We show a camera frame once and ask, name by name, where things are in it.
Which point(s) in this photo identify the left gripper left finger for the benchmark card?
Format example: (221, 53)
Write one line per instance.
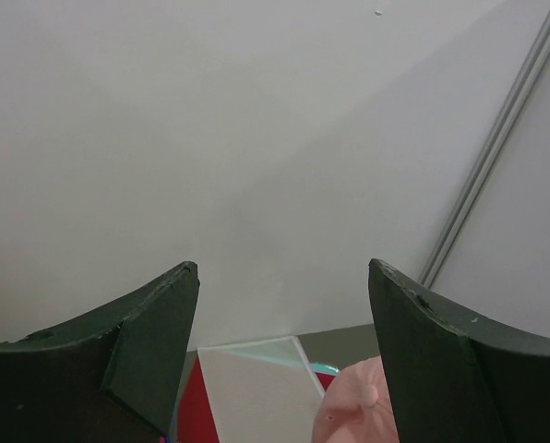
(109, 375)

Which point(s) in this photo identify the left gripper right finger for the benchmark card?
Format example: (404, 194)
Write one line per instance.
(453, 374)

